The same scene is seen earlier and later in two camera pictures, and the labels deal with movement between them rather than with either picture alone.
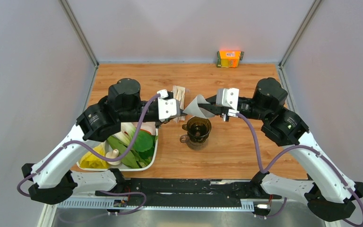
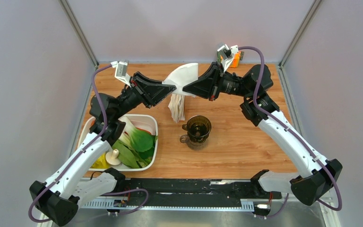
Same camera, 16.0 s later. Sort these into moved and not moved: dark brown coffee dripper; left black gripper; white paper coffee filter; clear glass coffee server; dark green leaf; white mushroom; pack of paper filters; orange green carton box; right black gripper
Moved: white paper coffee filter; left black gripper; right black gripper
Not moved: white mushroom; orange green carton box; clear glass coffee server; dark brown coffee dripper; pack of paper filters; dark green leaf
